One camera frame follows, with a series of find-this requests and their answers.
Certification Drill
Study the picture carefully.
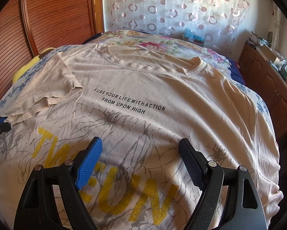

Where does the beige printed t-shirt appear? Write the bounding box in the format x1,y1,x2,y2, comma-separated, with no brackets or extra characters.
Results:
0,44,283,229

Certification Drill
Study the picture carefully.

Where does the blue floral white bedsheet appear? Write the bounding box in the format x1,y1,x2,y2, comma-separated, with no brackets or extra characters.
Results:
0,45,275,132

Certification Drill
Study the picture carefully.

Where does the yellow plush toy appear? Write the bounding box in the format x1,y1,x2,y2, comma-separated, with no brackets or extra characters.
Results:
12,47,55,85

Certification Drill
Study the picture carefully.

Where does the wooden slatted headboard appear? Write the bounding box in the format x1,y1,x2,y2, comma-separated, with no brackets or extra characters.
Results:
0,0,104,99

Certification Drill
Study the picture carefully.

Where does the dark blue blanket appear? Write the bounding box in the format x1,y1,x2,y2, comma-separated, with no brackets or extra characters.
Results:
228,59,246,86

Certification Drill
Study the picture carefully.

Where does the wooden cabinet row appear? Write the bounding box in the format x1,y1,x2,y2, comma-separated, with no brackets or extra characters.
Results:
238,42,287,139

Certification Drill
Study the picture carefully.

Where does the cardboard box on cabinet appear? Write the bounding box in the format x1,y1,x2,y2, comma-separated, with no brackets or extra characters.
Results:
260,45,277,63

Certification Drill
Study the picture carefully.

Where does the pink floral quilt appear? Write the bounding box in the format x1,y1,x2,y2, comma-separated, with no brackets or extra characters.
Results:
85,30,231,77

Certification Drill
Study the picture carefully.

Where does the blue tissue box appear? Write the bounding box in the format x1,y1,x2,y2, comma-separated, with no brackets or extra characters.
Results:
183,28,205,47

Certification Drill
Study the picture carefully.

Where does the circle patterned sheer curtain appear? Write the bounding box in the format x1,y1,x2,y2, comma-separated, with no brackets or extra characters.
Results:
103,0,249,47

